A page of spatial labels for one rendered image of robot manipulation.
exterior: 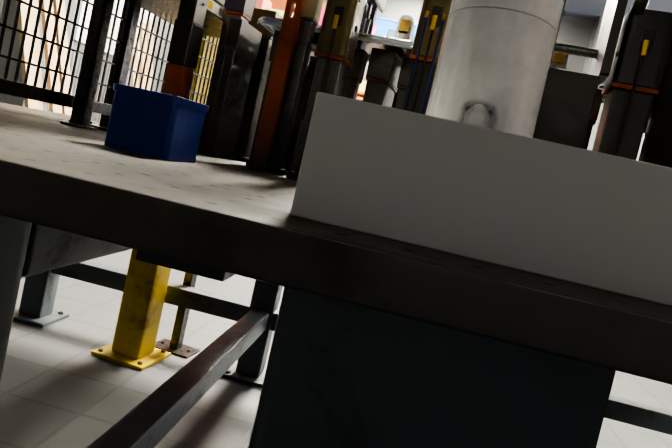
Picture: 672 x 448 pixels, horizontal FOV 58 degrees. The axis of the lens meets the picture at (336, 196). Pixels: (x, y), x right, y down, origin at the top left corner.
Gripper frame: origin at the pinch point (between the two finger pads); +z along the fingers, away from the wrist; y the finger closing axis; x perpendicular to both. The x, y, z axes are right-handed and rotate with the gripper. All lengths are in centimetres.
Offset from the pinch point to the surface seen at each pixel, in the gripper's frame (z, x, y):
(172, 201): 33, -11, -87
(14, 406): 103, 64, -1
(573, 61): -180, -109, 774
